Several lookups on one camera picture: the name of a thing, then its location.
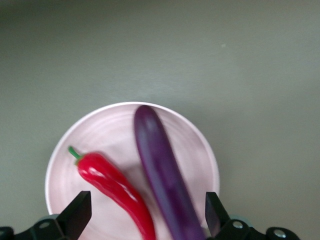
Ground red chili pepper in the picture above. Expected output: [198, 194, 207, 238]
[67, 146, 157, 240]

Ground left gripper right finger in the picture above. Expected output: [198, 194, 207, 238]
[205, 191, 232, 237]

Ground purple eggplant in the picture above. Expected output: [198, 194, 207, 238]
[133, 104, 209, 240]

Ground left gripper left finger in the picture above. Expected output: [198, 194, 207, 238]
[55, 190, 93, 240]

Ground pink plate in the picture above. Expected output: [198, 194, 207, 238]
[44, 101, 221, 240]

